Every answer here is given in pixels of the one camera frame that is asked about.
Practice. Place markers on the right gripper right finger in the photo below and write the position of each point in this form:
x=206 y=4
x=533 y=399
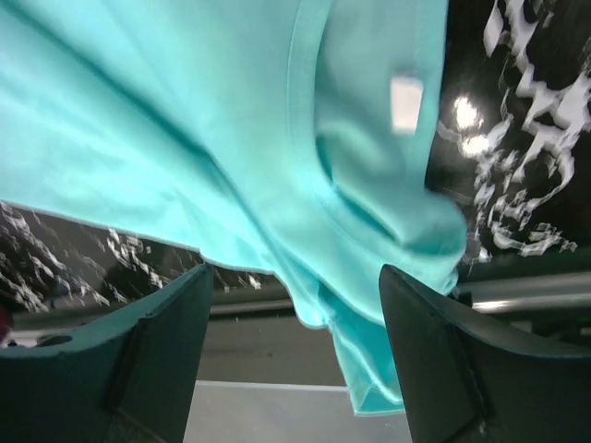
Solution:
x=467 y=377

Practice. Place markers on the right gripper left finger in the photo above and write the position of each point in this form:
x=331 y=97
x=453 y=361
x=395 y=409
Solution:
x=126 y=377

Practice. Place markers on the teal t shirt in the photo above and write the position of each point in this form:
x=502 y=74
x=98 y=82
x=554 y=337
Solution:
x=289 y=137

